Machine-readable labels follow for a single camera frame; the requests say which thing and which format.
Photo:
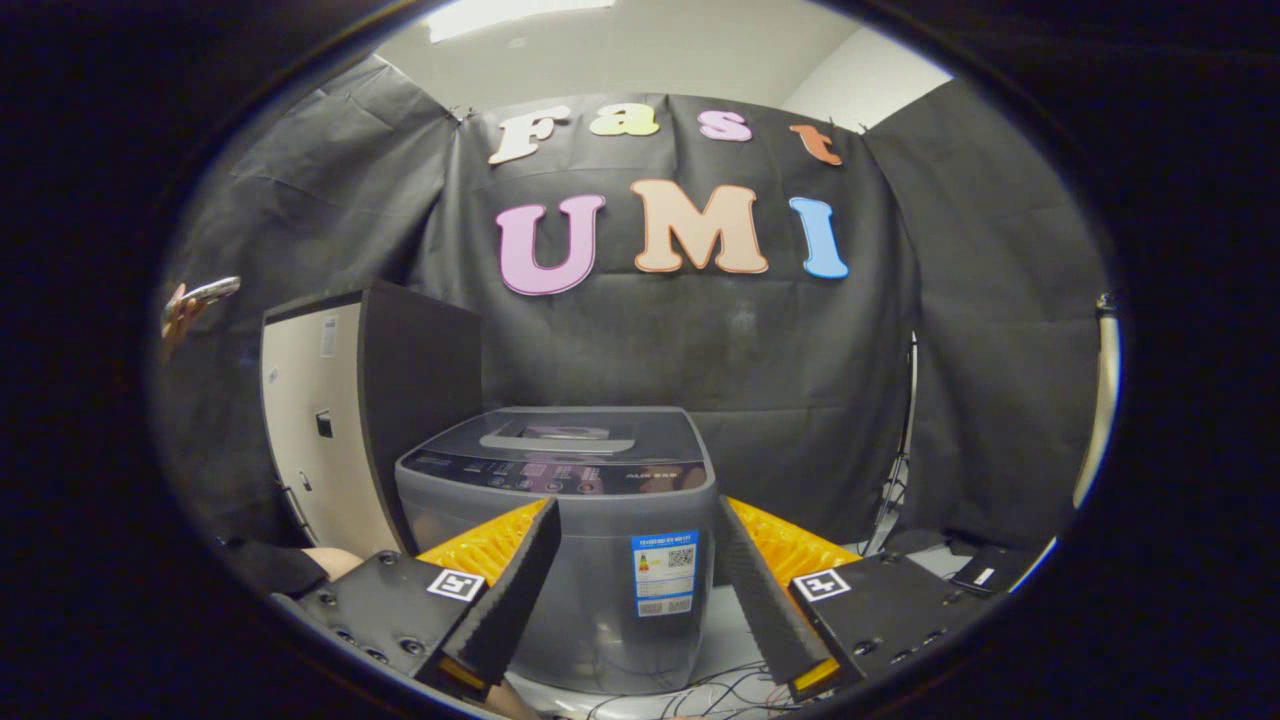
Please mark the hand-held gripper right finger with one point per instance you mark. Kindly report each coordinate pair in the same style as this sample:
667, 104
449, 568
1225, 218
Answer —
758, 600

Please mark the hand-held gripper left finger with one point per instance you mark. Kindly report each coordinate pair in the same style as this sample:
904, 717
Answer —
515, 595

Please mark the grey washing machine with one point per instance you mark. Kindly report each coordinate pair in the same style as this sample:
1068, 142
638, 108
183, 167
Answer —
590, 600

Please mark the dark washing machine lid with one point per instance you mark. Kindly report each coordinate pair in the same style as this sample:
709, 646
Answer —
660, 435

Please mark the thin metal stand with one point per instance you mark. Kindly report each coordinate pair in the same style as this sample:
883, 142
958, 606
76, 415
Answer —
897, 480

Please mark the dark cabinet with beige front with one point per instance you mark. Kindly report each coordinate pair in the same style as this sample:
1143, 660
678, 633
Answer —
420, 400

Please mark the black backdrop cloth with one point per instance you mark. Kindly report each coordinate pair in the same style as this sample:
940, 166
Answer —
780, 360

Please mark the flat black box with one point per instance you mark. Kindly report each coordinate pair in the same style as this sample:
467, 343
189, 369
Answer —
1000, 570

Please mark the white pole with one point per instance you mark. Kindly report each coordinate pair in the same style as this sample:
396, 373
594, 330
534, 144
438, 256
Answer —
1100, 420

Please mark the silver smartphone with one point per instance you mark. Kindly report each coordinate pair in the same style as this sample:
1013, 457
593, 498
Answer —
212, 290

